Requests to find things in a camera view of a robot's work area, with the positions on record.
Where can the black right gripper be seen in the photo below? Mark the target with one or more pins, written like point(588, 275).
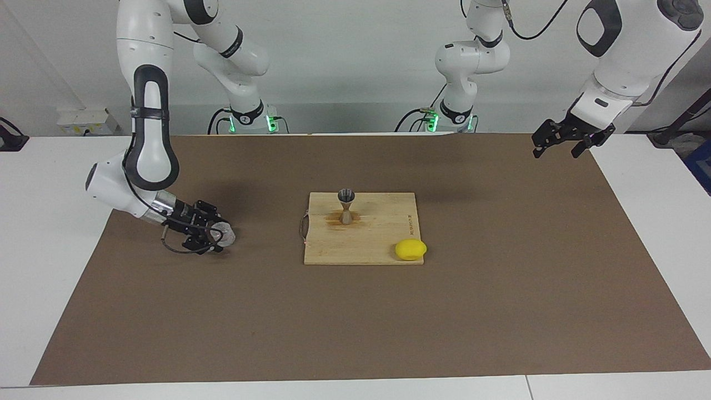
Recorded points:
point(180, 215)

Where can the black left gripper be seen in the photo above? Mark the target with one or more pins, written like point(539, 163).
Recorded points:
point(589, 130)

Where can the clear shot glass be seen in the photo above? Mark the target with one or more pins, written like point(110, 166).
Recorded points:
point(225, 233)

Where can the steel double jigger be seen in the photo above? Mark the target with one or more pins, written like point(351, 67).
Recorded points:
point(346, 208)

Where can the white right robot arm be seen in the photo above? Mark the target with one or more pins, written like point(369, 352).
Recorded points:
point(150, 139)

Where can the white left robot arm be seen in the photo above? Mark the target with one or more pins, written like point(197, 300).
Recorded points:
point(639, 44)

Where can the black stand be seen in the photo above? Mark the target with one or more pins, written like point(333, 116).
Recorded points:
point(680, 119)

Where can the blue box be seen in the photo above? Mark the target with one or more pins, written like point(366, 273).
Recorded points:
point(701, 166)

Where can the white power strip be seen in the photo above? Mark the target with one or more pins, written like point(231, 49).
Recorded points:
point(86, 122)

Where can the bamboo cutting board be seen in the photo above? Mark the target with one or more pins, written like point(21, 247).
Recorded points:
point(377, 239)

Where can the brown table mat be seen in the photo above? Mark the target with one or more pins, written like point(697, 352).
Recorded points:
point(355, 322)

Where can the yellow lemon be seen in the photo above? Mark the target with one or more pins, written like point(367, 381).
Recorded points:
point(411, 250)

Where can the black clamp mount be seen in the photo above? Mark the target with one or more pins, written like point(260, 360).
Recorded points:
point(11, 139)

